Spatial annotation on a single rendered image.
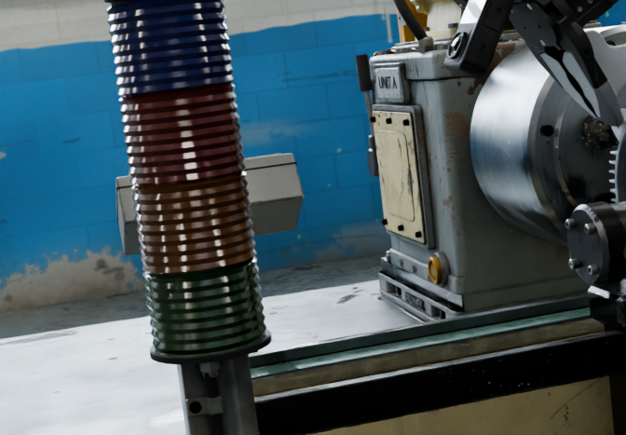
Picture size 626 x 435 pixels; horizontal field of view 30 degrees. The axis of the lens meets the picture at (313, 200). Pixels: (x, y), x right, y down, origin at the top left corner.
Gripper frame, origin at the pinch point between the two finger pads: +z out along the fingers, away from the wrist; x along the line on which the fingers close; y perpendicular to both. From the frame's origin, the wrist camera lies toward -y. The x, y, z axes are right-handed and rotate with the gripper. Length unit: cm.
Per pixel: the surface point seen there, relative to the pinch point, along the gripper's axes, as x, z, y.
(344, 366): -3.0, 1.4, -32.3
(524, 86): 20.1, -1.6, 2.7
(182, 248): -39, -22, -38
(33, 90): 545, -28, -36
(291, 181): 11.4, -11.0, -24.6
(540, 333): -3.0, 10.5, -16.9
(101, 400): 42, 2, -54
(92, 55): 543, -24, 0
